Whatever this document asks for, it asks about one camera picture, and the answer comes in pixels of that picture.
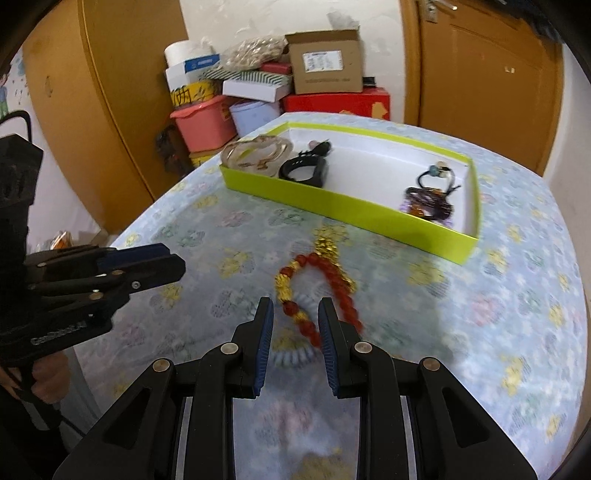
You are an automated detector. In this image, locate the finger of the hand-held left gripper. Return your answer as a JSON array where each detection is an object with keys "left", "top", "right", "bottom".
[
  {"left": 25, "top": 243, "right": 175, "bottom": 271},
  {"left": 29, "top": 255, "right": 187, "bottom": 319}
]

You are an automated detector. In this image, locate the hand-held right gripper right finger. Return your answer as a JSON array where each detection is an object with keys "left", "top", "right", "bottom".
[{"left": 317, "top": 297, "right": 539, "bottom": 480}]

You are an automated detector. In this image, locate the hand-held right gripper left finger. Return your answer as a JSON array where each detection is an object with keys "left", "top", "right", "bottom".
[{"left": 53, "top": 296, "right": 275, "bottom": 480}]

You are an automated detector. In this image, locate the light blue spiral hair tie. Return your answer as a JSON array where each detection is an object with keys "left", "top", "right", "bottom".
[{"left": 270, "top": 295, "right": 324, "bottom": 369}]

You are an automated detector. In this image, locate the red bead bracelet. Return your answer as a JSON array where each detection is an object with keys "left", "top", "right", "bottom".
[{"left": 275, "top": 252, "right": 366, "bottom": 350}]

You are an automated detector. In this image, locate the beige hair claw clip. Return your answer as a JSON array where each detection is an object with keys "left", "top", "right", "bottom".
[{"left": 220, "top": 135, "right": 294, "bottom": 176}]

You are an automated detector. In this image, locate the yellow-green shallow cardboard box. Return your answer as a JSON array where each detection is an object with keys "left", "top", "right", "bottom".
[{"left": 219, "top": 122, "right": 483, "bottom": 265}]

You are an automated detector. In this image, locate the black smart band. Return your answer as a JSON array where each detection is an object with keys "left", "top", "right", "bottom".
[{"left": 278, "top": 154, "right": 330, "bottom": 188}]

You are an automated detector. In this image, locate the dark purple bead bracelet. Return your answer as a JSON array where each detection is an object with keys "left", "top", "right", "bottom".
[{"left": 405, "top": 185, "right": 456, "bottom": 227}]

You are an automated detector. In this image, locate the small black hair clip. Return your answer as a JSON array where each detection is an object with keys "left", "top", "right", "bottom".
[{"left": 298, "top": 139, "right": 332, "bottom": 158}]

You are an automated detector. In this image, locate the black hair tie teal bead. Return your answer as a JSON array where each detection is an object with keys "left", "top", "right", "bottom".
[{"left": 417, "top": 161, "right": 463, "bottom": 191}]

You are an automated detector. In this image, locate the person's left hand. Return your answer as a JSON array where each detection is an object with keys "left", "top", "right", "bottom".
[{"left": 31, "top": 353, "right": 73, "bottom": 407}]

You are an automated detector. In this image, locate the wooden wardrobe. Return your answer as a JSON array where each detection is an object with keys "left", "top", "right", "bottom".
[{"left": 22, "top": 0, "right": 190, "bottom": 234}]

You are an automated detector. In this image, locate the pink plastic bin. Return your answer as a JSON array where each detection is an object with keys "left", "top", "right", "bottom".
[{"left": 169, "top": 99, "right": 239, "bottom": 153}]

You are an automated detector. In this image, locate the yellow bucket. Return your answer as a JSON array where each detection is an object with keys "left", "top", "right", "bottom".
[{"left": 169, "top": 80, "right": 218, "bottom": 110}]

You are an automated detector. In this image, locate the lavender plastic container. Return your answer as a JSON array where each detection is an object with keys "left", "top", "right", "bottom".
[{"left": 229, "top": 99, "right": 283, "bottom": 138}]

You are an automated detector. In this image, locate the white and blue box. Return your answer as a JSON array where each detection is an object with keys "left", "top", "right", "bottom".
[{"left": 165, "top": 54, "right": 222, "bottom": 91}]

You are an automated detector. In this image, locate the white flat box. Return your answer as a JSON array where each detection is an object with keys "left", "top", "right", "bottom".
[{"left": 222, "top": 78, "right": 293, "bottom": 103}]

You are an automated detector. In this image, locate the white paper roll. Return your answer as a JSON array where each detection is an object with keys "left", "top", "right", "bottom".
[{"left": 164, "top": 39, "right": 206, "bottom": 70}]

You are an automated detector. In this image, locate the green striped flat box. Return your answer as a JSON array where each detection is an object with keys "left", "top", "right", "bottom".
[{"left": 202, "top": 69, "right": 294, "bottom": 86}]

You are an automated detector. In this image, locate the clear bag of nuts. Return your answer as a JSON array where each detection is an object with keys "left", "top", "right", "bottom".
[{"left": 221, "top": 36, "right": 290, "bottom": 70}]

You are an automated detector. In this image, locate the red gift box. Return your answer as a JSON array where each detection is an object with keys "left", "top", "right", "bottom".
[{"left": 281, "top": 87, "right": 391, "bottom": 122}]

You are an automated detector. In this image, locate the brown cardboard box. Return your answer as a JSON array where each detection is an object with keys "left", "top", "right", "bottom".
[{"left": 284, "top": 30, "right": 363, "bottom": 95}]

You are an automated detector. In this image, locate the wooden door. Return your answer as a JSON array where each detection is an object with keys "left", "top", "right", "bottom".
[{"left": 400, "top": 0, "right": 565, "bottom": 177}]

